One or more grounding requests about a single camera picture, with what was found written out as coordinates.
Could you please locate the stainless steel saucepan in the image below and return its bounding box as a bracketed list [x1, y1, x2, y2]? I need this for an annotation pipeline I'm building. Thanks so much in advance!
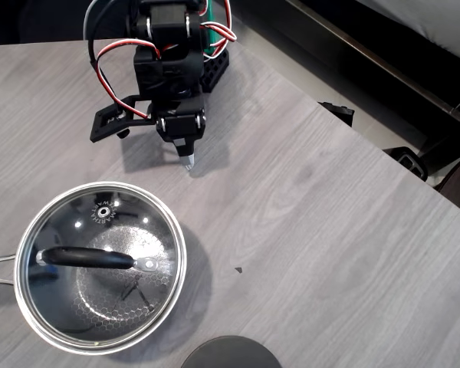
[0, 182, 188, 356]

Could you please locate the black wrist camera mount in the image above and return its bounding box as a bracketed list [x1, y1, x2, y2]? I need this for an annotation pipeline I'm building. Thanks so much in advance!
[90, 95, 156, 143]

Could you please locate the white cushion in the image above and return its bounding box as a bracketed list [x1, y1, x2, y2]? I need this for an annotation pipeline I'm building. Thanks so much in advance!
[356, 0, 460, 64]

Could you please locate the glass lid with black handle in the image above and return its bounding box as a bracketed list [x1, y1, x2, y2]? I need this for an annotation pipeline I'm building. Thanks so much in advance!
[15, 182, 186, 350]

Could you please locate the red white servo cable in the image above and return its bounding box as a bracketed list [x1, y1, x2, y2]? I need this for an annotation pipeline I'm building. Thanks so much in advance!
[87, 38, 162, 120]
[199, 0, 238, 59]

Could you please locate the black table clamp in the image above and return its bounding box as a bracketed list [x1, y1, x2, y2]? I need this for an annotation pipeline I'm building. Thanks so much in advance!
[383, 146, 429, 182]
[317, 101, 356, 128]

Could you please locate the black furniture frame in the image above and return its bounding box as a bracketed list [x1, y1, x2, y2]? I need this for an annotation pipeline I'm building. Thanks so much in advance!
[248, 0, 460, 166]

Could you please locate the green circuit board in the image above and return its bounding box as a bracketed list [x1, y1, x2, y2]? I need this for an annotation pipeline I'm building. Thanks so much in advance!
[202, 0, 220, 58]

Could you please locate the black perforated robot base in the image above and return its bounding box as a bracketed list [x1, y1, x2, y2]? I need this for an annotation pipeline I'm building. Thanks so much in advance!
[199, 48, 231, 95]

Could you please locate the dark grey round disc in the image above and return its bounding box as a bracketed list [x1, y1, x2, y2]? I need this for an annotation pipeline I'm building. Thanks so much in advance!
[179, 335, 283, 368]

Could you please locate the black cable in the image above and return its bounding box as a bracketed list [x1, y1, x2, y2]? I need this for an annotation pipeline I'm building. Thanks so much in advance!
[86, 0, 118, 66]

